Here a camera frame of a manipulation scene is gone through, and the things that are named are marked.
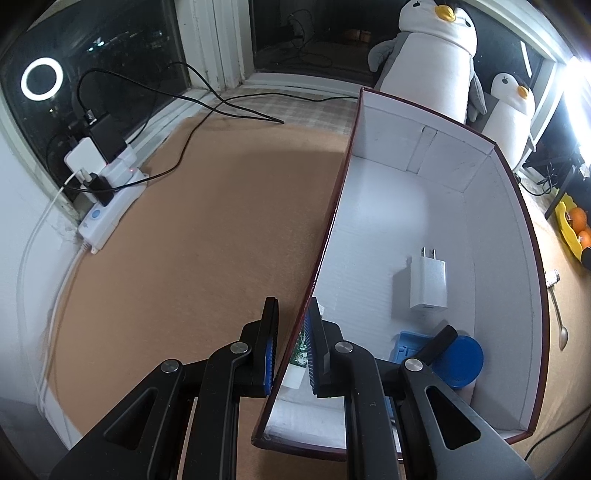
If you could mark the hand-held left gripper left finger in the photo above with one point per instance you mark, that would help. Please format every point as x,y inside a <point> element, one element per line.
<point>271,355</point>

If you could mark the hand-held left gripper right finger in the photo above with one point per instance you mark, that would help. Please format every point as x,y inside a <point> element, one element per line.
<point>314,355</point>

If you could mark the green and white tube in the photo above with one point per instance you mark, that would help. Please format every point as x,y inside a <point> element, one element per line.
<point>301,357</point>

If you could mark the blue plastic case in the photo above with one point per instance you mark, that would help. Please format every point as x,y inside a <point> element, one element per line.
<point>406,344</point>

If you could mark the black cylinder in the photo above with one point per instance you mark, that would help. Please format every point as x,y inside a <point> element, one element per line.
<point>441,341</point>

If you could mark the blue round lid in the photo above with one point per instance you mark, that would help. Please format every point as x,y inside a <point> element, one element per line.
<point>464,364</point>

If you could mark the white cardboard box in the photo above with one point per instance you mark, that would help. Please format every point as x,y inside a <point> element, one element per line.
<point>415,207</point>

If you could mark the white power strip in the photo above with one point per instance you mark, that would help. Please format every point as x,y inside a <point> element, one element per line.
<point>115,203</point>

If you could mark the black plug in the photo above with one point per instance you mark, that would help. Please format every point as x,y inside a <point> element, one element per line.
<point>100,189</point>

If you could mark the metal spoon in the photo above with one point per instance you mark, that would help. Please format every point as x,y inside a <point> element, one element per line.
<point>562,339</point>

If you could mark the white power adapter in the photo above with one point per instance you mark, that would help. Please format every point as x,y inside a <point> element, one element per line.
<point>85,154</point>

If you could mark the black power adapter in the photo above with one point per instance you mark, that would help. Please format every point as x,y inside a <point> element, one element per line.
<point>107,136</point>

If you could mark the yellow bowl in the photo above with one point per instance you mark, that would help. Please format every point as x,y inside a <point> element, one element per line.
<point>564,226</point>

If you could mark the orange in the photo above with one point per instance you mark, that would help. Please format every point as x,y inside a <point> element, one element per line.
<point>584,239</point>
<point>579,218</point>

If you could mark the black light stand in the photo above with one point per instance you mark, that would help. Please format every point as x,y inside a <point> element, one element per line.
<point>561,184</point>

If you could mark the small penguin plush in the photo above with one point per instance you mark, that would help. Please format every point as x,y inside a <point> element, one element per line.
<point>510,120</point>

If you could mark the large penguin plush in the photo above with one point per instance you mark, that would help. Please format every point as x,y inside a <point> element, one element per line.
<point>434,60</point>

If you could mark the white wall charger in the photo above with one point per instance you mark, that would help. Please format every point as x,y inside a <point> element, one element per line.
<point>422,286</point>

